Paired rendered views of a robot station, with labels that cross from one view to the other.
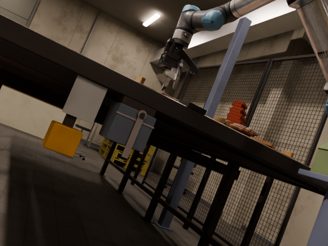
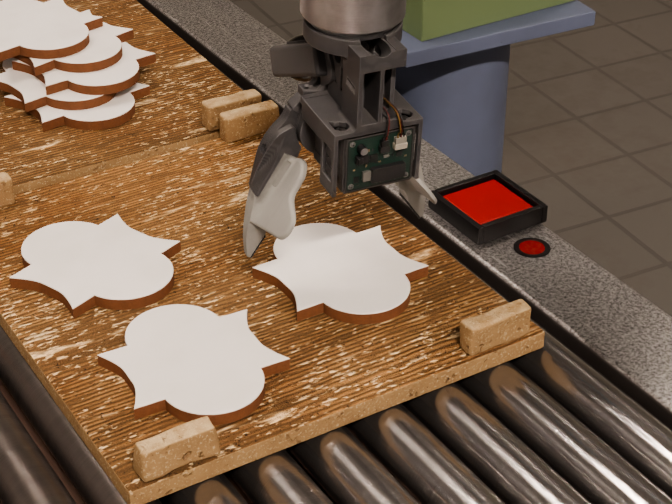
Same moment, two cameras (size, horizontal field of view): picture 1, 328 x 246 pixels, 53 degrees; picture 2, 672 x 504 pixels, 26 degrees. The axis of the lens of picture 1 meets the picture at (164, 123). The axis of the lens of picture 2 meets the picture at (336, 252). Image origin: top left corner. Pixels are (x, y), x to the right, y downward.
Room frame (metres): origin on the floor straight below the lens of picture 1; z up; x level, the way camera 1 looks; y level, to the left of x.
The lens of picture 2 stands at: (1.45, 1.01, 1.59)
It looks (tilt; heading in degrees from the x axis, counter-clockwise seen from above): 33 degrees down; 263
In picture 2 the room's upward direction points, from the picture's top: straight up
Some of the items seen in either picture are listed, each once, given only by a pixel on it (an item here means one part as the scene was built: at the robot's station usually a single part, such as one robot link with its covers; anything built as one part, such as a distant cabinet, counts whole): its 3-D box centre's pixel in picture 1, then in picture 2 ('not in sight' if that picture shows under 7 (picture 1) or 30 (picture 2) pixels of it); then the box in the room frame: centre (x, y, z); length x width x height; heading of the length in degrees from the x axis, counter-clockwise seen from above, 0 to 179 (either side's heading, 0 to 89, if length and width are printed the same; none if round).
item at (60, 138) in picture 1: (72, 114); not in sight; (1.01, 0.27, 0.74); 0.09 x 0.08 x 0.24; 115
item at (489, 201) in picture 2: not in sight; (487, 207); (1.18, -0.07, 0.92); 0.06 x 0.06 x 0.01; 25
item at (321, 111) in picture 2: (174, 56); (354, 97); (1.32, 0.07, 1.11); 0.09 x 0.08 x 0.12; 107
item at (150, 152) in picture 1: (127, 144); not in sight; (8.29, 0.65, 0.50); 1.41 x 1.01 x 1.00; 21
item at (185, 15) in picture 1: (189, 20); not in sight; (1.31, 0.07, 1.27); 0.09 x 0.08 x 0.11; 45
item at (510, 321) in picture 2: (140, 80); (496, 327); (1.22, 0.14, 0.95); 0.06 x 0.02 x 0.03; 24
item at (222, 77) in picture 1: (205, 120); not in sight; (3.50, -0.40, 1.20); 0.17 x 0.17 x 2.40; 25
